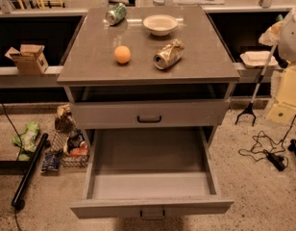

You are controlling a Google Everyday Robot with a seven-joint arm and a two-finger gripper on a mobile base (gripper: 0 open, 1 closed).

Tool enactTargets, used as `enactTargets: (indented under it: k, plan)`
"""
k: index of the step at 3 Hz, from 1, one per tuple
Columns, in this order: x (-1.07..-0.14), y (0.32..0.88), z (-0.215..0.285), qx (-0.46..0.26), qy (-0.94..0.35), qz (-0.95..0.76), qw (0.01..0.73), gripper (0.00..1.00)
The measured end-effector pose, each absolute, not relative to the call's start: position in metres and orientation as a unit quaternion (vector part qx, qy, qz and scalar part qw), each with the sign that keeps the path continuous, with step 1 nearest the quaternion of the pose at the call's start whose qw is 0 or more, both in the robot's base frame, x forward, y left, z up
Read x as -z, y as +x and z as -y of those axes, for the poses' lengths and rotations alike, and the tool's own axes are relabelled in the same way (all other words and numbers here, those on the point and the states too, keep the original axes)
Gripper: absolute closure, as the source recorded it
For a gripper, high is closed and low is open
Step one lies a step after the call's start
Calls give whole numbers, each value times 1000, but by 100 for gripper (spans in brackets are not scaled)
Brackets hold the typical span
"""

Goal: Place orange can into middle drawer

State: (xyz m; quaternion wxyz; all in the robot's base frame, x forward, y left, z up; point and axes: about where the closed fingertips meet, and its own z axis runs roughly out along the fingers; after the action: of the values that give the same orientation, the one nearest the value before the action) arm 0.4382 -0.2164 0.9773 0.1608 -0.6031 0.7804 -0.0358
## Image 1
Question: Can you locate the crushed orange soda can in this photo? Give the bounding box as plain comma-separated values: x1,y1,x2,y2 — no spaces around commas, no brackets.
154,38,185,70

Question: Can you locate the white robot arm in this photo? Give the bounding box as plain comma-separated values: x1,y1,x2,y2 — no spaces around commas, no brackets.
259,6,296,63

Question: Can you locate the grey drawer cabinet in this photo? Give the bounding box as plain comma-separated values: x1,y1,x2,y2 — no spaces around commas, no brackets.
58,7,239,139

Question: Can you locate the closed grey upper drawer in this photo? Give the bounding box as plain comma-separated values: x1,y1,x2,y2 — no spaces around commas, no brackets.
70,100,229,129

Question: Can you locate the open grey lower drawer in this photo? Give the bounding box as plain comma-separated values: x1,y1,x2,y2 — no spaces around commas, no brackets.
70,127,234,220

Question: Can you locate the green soda can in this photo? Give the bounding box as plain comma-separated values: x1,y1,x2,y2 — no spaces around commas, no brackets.
105,3,127,25

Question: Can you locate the orange ball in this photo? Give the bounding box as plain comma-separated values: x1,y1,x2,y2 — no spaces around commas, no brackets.
114,46,131,64

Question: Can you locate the red snack packet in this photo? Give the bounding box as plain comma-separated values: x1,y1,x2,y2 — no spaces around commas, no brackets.
70,147,88,157

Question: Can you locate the white ceramic bowl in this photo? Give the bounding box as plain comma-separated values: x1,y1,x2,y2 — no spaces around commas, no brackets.
142,14,178,37

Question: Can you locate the brown snack bag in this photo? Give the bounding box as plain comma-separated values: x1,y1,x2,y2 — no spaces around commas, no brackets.
55,104,74,133

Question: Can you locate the reacher grabber tool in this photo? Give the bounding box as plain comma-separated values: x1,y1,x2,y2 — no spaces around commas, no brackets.
234,45,277,125

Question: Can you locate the black pole on floor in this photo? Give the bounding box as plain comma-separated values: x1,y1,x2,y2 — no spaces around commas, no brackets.
12,133,48,210

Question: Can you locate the blue snack bag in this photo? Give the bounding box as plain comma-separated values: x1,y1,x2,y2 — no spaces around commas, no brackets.
41,151,61,172

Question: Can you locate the white foam food tray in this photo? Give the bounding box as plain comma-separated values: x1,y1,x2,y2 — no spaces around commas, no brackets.
240,51,270,68

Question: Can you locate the green chip bag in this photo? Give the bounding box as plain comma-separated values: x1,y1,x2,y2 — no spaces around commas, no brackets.
12,121,39,161

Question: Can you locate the small cardboard box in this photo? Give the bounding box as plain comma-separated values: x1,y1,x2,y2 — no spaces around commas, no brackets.
5,44,48,76

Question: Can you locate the wire mesh basket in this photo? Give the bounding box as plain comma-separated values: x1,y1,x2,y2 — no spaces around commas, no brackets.
50,130,89,167

